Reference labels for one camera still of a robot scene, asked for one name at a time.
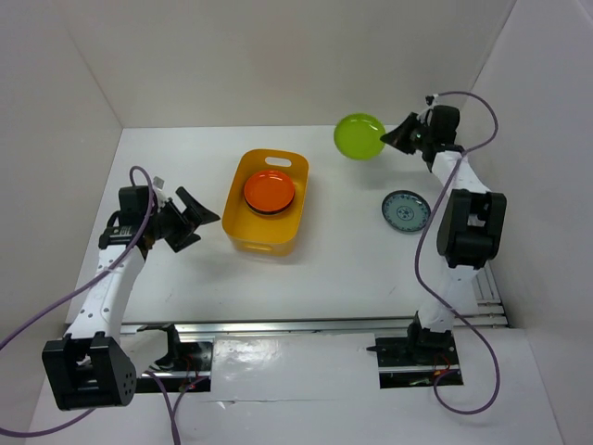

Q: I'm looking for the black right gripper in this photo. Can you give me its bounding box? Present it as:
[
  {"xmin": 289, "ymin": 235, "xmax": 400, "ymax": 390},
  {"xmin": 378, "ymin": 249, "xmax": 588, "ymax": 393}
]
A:
[{"xmin": 380, "ymin": 112, "xmax": 433, "ymax": 155}]

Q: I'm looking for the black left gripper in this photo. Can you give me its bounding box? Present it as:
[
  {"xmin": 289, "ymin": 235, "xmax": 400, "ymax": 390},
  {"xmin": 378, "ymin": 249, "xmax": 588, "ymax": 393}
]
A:
[{"xmin": 145, "ymin": 186, "xmax": 218, "ymax": 253}]

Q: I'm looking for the green plate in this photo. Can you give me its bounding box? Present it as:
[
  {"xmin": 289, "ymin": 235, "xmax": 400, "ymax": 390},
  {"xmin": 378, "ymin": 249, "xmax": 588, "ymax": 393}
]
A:
[{"xmin": 334, "ymin": 113, "xmax": 385, "ymax": 160}]

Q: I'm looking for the black plate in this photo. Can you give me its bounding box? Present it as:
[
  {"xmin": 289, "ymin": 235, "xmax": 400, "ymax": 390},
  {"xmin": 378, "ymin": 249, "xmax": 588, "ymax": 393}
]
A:
[{"xmin": 246, "ymin": 201, "xmax": 292, "ymax": 217}]

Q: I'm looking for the orange plate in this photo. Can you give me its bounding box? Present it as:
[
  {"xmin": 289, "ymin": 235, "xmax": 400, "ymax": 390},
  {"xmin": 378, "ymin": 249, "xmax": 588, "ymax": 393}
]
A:
[{"xmin": 243, "ymin": 170, "xmax": 296, "ymax": 210}]

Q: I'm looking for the blue patterned plate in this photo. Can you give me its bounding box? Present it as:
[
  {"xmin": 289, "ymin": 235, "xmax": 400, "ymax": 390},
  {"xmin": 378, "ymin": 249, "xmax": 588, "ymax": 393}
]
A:
[{"xmin": 381, "ymin": 190, "xmax": 432, "ymax": 234}]

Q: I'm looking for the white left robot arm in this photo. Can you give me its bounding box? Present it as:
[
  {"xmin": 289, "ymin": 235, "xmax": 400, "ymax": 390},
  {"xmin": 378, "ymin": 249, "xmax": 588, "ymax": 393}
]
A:
[{"xmin": 42, "ymin": 179, "xmax": 220, "ymax": 411}]

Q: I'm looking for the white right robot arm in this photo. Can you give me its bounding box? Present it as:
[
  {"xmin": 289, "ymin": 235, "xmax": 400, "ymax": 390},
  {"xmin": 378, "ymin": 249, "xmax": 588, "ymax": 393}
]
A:
[{"xmin": 381, "ymin": 105, "xmax": 507, "ymax": 363}]

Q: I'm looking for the yellow plastic bin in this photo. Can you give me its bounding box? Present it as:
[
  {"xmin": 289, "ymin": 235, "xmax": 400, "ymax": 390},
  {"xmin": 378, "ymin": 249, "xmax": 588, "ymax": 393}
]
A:
[{"xmin": 222, "ymin": 149, "xmax": 309, "ymax": 256}]

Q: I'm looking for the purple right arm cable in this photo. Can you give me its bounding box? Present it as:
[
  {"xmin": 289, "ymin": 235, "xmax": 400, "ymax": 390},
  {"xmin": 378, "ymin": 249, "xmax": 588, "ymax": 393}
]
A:
[{"xmin": 413, "ymin": 90, "xmax": 502, "ymax": 414}]

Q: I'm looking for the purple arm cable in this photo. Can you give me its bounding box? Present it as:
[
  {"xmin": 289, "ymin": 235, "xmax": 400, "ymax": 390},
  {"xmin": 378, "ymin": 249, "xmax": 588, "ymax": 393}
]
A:
[
  {"xmin": 0, "ymin": 165, "xmax": 196, "ymax": 445},
  {"xmin": 413, "ymin": 90, "xmax": 502, "ymax": 414}
]

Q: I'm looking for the aluminium rail front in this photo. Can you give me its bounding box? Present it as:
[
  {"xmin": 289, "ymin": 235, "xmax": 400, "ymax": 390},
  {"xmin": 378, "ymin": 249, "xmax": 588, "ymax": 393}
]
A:
[{"xmin": 120, "ymin": 314, "xmax": 509, "ymax": 335}]

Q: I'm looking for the aluminium rail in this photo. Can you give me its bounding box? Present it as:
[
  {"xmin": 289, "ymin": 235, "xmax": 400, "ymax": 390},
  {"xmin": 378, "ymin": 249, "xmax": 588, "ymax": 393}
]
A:
[
  {"xmin": 120, "ymin": 314, "xmax": 509, "ymax": 335},
  {"xmin": 473, "ymin": 264, "xmax": 510, "ymax": 328}
]

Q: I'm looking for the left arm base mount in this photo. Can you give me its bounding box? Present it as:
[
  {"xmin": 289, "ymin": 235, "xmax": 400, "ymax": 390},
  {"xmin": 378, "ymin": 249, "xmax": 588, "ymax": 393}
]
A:
[{"xmin": 120, "ymin": 324, "xmax": 214, "ymax": 394}]

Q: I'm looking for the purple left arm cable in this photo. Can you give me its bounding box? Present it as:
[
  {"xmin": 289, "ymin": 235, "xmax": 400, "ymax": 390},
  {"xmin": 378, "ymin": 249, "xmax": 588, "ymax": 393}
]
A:
[{"xmin": 0, "ymin": 165, "xmax": 196, "ymax": 445}]

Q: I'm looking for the aluminium rail right side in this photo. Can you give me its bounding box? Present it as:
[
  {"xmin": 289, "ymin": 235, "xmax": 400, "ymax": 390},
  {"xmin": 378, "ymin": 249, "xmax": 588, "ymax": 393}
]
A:
[{"xmin": 473, "ymin": 264, "xmax": 510, "ymax": 328}]

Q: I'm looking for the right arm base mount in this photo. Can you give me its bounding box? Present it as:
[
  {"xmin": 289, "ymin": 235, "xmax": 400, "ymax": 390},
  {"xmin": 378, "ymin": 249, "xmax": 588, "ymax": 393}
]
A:
[{"xmin": 366, "ymin": 319, "xmax": 463, "ymax": 389}]

